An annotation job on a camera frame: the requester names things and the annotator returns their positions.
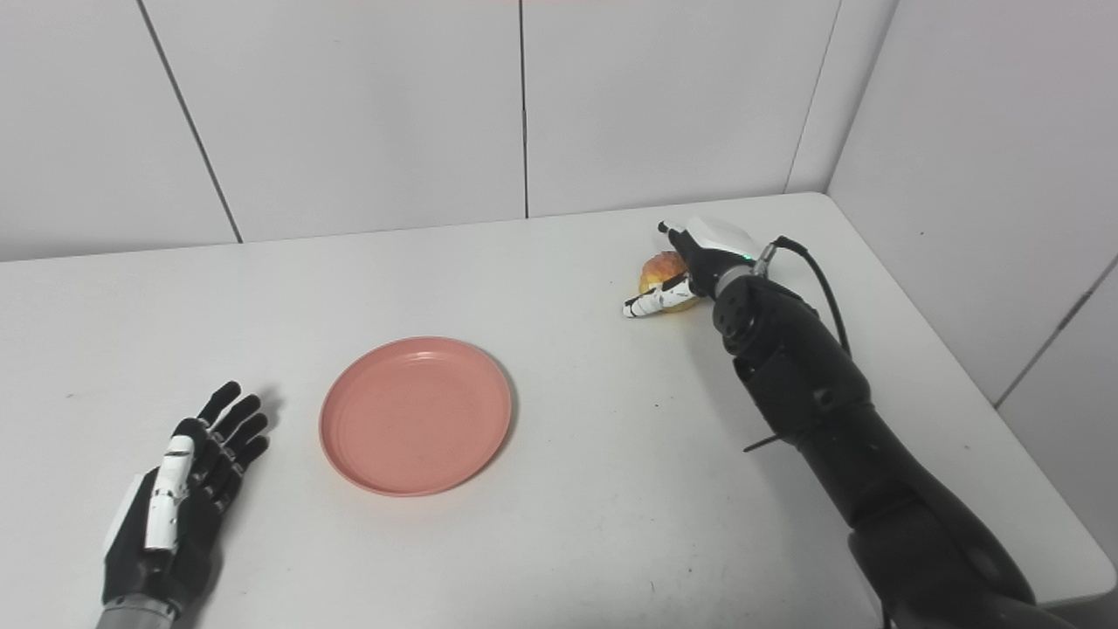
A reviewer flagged cream puff pastry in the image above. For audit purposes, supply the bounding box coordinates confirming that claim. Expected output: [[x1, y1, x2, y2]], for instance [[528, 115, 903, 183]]
[[638, 251, 700, 314]]

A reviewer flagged pink round plate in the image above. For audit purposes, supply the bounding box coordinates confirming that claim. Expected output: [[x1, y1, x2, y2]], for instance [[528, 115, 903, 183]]
[[318, 336, 514, 498]]

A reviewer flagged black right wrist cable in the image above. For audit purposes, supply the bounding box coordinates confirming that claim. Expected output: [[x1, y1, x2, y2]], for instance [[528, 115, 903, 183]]
[[754, 235, 852, 359]]

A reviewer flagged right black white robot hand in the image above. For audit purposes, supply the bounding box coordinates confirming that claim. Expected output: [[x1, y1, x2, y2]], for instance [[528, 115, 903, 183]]
[[622, 216, 761, 320]]

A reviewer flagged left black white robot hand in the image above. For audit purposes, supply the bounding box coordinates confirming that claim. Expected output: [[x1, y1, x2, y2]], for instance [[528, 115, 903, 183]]
[[100, 380, 271, 616]]

